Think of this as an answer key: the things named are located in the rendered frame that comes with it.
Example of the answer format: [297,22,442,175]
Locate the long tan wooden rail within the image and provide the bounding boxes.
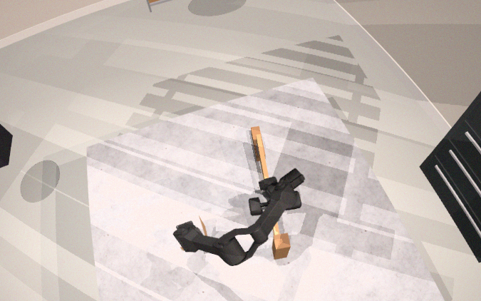
[256,134,279,235]

